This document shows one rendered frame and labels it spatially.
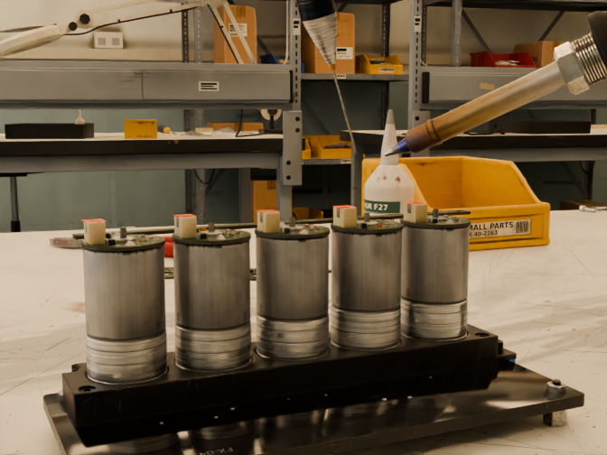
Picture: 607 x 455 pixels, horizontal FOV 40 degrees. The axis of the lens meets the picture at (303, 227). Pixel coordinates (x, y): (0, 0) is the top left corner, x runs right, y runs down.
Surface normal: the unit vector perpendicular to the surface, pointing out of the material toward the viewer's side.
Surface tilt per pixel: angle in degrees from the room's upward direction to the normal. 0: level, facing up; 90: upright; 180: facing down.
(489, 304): 0
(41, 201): 90
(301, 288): 90
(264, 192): 91
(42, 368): 0
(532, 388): 0
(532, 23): 90
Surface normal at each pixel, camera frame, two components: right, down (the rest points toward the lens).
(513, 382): 0.00, -0.99
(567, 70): -0.36, 0.13
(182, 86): 0.28, 0.14
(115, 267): 0.03, 0.14
